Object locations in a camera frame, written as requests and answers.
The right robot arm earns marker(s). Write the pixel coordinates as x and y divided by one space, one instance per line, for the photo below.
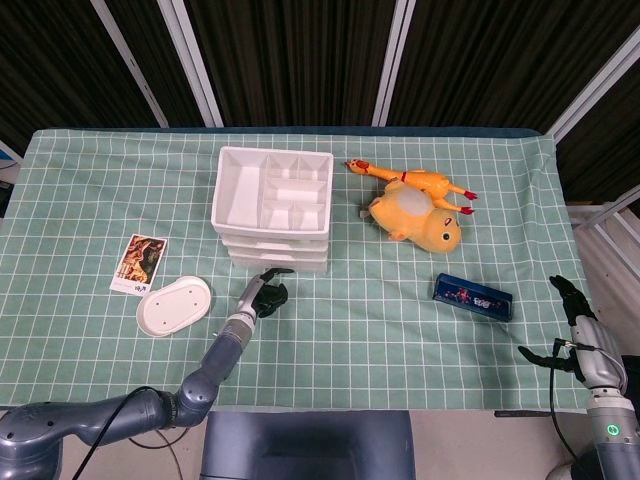
612 435

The clear drawer with turtle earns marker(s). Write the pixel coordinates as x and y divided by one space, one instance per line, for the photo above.
300 265

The white divided drawer box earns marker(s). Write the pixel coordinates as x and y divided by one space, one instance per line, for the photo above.
240 190

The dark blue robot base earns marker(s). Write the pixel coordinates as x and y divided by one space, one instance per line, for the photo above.
305 445

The white metal frame rack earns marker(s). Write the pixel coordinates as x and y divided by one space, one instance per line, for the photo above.
607 215

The yellow rubber chicken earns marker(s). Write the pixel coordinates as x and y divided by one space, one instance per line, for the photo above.
425 180

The green checked tablecloth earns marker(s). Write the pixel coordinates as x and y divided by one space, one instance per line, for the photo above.
350 350

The white oval tray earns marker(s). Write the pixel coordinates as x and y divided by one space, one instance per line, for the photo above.
172 307

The white partition post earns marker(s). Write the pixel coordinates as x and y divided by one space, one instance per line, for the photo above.
395 60
127 60
192 60
595 87

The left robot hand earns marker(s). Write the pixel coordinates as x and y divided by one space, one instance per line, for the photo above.
250 300

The yellow plush duck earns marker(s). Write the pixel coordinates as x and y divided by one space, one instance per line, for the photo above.
425 225

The picture card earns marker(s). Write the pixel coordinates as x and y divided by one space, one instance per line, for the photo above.
140 262

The dark blue rectangular box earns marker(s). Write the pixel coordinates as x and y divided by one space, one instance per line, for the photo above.
472 297

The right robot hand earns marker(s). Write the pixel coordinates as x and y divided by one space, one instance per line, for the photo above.
600 350

